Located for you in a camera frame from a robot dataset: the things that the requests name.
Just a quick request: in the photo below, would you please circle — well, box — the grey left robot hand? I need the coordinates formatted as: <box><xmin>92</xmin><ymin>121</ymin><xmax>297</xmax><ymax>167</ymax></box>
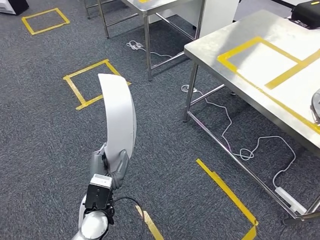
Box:
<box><xmin>89</xmin><ymin>142</ymin><xmax>130</xmax><ymax>191</ymax></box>

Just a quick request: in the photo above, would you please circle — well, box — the white curved panel part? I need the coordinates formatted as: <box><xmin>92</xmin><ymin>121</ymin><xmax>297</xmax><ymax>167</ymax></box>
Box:
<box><xmin>97</xmin><ymin>73</ymin><xmax>137</xmax><ymax>174</ymax></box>

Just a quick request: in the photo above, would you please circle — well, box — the stainless steel workbench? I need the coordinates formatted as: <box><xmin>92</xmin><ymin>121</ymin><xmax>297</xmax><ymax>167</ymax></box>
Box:
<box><xmin>182</xmin><ymin>9</ymin><xmax>320</xmax><ymax>227</ymax></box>

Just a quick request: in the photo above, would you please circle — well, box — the stainless steel table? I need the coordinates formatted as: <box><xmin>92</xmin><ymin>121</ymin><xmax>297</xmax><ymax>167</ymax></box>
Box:
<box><xmin>83</xmin><ymin>0</ymin><xmax>208</xmax><ymax>82</ymax></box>

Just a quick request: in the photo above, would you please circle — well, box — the black and white box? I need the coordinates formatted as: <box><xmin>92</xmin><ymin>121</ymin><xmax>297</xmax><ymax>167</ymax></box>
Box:
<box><xmin>0</xmin><ymin>0</ymin><xmax>29</xmax><ymax>16</ymax></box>

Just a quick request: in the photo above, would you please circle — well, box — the white power strip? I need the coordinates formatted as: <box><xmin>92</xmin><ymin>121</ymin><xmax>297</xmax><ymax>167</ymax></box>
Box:
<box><xmin>274</xmin><ymin>186</ymin><xmax>308</xmax><ymax>216</ymax></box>

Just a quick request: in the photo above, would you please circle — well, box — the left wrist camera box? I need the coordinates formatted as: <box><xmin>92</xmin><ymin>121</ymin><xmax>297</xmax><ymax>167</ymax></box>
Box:
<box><xmin>85</xmin><ymin>173</ymin><xmax>114</xmax><ymax>210</ymax></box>

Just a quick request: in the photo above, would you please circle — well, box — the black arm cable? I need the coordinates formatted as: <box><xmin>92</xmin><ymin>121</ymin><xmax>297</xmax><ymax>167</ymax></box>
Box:
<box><xmin>111</xmin><ymin>197</ymin><xmax>146</xmax><ymax>240</ymax></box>

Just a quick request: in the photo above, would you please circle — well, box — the white charger cable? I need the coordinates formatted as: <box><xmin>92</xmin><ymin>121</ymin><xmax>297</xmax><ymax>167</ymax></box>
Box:
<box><xmin>126</xmin><ymin>39</ymin><xmax>173</xmax><ymax>59</ymax></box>

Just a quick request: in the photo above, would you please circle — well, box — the white power strip cable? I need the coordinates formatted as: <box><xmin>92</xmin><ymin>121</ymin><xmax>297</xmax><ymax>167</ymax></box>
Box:
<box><xmin>181</xmin><ymin>84</ymin><xmax>297</xmax><ymax>190</ymax></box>

